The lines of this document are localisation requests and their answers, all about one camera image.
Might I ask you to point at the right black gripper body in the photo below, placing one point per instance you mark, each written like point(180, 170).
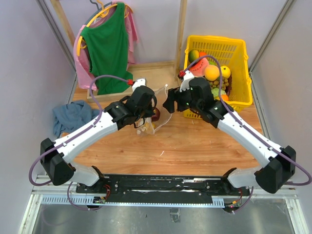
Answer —
point(184, 102)

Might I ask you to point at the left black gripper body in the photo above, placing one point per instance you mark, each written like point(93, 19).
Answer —
point(145, 112)

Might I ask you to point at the clear polka dot zip bag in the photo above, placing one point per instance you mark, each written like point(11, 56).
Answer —
point(161, 95)

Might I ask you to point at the red apple toy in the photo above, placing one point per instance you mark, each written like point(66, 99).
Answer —
point(156, 115)

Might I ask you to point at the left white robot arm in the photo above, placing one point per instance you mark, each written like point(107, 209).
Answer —
point(58, 156)

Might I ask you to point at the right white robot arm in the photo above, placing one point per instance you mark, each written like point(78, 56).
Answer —
point(275, 167)

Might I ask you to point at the green tank top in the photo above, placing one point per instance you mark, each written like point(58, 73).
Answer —
point(107, 40)

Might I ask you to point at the green cabbage toy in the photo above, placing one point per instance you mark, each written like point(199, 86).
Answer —
point(215, 92)

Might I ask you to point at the watermelon slice toy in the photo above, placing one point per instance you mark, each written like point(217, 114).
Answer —
point(198, 69)

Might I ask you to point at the orange peach toy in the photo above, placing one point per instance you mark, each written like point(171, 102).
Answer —
point(211, 72)

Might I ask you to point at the wooden clothes rack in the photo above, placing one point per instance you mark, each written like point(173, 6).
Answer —
point(157, 74)

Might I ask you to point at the yellow lemon toy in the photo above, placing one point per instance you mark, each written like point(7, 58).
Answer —
point(225, 72)

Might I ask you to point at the green orange mango toy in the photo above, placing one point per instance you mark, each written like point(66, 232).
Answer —
point(193, 55)

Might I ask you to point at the orange tangerine toy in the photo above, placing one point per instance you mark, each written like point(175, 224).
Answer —
point(202, 54)

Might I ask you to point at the yellow plastic basket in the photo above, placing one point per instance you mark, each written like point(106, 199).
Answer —
point(232, 53)

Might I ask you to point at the pink shirt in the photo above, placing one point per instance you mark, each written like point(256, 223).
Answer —
point(82, 63)

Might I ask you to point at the blue crumpled cloth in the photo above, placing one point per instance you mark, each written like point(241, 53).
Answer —
point(72, 116)

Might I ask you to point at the grey clothes hanger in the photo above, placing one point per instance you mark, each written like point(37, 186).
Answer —
point(99, 5)

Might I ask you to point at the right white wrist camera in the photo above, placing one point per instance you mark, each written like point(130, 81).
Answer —
point(185, 77)

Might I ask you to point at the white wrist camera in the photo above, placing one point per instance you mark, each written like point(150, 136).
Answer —
point(137, 83)
point(185, 77)

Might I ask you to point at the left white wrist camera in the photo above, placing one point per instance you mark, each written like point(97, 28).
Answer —
point(137, 83)

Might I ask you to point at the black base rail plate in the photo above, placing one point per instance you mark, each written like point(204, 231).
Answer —
point(162, 189)

